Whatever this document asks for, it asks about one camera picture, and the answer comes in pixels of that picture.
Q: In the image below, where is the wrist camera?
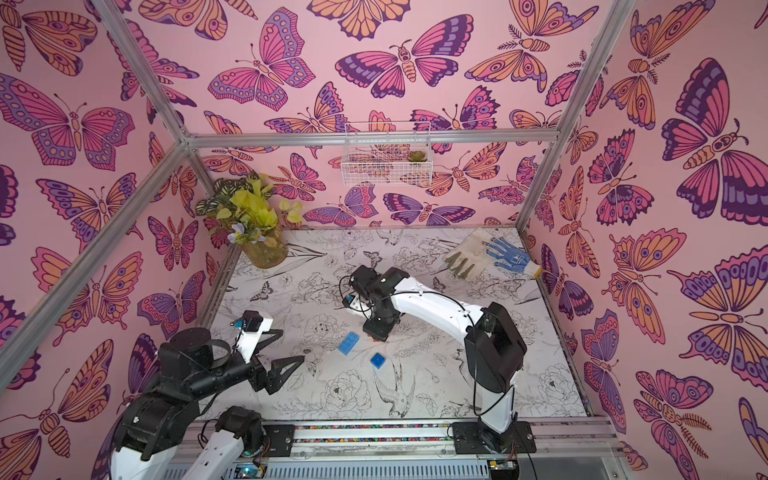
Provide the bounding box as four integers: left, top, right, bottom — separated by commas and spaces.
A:
233, 310, 273, 361
342, 293, 371, 315

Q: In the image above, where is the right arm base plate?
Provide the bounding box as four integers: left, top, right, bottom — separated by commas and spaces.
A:
450, 421, 537, 454

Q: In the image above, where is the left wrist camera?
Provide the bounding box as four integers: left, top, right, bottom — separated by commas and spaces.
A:
233, 310, 273, 361

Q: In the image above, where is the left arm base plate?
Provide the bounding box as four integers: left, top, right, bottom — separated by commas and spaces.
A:
261, 424, 296, 458

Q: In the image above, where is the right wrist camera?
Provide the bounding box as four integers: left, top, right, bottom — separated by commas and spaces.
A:
342, 293, 371, 315

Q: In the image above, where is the white vented cable duct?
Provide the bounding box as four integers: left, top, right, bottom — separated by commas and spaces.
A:
134, 458, 493, 480

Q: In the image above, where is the aluminium rail with beads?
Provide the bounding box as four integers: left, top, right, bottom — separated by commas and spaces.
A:
128, 416, 619, 460

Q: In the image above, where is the white wire basket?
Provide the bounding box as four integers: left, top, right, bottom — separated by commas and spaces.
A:
339, 120, 434, 188

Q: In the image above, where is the green beige work glove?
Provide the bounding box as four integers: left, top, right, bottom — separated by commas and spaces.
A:
445, 229, 493, 282

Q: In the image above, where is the small succulent in basket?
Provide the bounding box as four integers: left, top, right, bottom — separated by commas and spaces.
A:
408, 151, 427, 163

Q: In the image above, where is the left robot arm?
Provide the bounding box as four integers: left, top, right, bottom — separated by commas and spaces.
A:
110, 324, 305, 479

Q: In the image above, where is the blue work glove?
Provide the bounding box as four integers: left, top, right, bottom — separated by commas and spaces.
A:
485, 237, 542, 279

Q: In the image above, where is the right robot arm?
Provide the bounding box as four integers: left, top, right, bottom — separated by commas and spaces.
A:
343, 266, 528, 453

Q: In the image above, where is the long blue lego brick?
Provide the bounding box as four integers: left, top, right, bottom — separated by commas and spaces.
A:
338, 332, 359, 355

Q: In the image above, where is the small blue lego brick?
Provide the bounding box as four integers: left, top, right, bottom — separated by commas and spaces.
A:
370, 353, 386, 369

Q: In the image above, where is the potted green plant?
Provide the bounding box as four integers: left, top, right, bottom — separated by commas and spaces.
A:
195, 173, 303, 269

